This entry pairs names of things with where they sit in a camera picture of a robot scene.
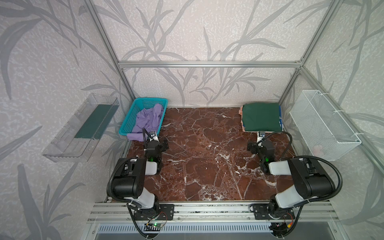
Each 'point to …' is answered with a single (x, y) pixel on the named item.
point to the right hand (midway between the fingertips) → (257, 136)
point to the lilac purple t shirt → (149, 119)
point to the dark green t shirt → (261, 117)
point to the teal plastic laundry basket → (140, 103)
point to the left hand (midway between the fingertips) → (158, 134)
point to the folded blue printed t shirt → (280, 121)
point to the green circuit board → (152, 227)
